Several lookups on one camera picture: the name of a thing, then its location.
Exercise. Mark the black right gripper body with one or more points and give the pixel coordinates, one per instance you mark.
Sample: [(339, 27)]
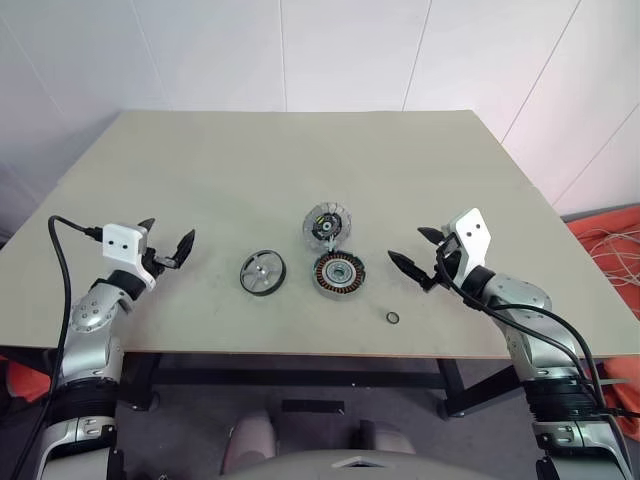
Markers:
[(450, 267)]

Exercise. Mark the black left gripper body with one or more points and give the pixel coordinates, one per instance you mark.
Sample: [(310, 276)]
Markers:
[(155, 262)]

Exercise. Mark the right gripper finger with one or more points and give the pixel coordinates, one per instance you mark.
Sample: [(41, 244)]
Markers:
[(407, 262), (430, 232)]

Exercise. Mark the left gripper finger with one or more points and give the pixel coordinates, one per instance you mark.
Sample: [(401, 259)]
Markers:
[(147, 225), (182, 247)]

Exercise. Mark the black silver rotor wheel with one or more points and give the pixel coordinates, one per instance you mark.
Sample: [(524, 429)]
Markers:
[(260, 270)]

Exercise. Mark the motor stator with copper windings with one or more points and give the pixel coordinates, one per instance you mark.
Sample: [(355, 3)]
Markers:
[(325, 280)]

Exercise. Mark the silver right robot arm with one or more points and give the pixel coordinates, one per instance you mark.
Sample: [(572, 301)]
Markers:
[(520, 295)]

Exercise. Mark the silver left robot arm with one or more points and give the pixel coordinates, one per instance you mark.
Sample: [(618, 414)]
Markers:
[(92, 315)]

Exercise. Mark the large orange cloth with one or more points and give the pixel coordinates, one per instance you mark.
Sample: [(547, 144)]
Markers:
[(585, 232)]

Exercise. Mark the black floor tape strip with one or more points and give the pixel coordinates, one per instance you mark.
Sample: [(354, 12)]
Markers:
[(312, 406)]

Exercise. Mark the small orange cloth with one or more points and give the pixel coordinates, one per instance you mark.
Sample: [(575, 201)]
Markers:
[(25, 380)]

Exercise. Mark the grey rounded leg shell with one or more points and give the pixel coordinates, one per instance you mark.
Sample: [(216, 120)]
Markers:
[(395, 440), (250, 435)]

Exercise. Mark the black zip tie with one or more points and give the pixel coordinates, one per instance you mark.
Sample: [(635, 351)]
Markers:
[(615, 382)]

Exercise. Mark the grey robot torso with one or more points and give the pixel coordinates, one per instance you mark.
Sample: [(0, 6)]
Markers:
[(300, 470)]

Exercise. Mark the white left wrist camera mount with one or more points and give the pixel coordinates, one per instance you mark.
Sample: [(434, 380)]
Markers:
[(122, 245)]

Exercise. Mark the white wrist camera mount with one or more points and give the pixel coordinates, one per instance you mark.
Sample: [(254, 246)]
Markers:
[(472, 232), (122, 245)]

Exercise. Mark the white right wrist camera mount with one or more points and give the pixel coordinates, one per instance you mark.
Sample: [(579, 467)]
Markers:
[(472, 232)]

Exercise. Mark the black table frame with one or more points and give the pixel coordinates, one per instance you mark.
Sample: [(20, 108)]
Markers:
[(300, 374)]

